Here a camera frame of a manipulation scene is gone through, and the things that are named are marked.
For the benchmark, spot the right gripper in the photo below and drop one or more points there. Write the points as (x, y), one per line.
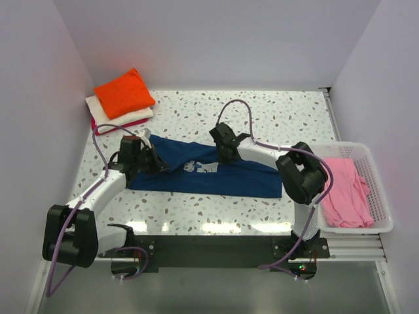
(222, 159)

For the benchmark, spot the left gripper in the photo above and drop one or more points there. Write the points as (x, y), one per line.
(158, 164)

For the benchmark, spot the blue mickey t-shirt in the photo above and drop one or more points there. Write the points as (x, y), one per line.
(195, 168)

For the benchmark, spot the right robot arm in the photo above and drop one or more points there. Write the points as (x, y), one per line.
(306, 178)

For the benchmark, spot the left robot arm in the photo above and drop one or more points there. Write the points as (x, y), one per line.
(72, 236)

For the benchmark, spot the red folded t-shirt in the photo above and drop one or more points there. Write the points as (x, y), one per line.
(108, 129)

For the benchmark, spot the orange folded t-shirt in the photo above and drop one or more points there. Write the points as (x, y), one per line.
(123, 95)

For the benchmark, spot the pink t-shirt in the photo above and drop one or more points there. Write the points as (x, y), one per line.
(346, 204)

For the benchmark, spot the white plastic basket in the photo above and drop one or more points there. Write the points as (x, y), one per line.
(329, 151)

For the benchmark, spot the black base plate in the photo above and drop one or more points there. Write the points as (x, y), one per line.
(155, 252)

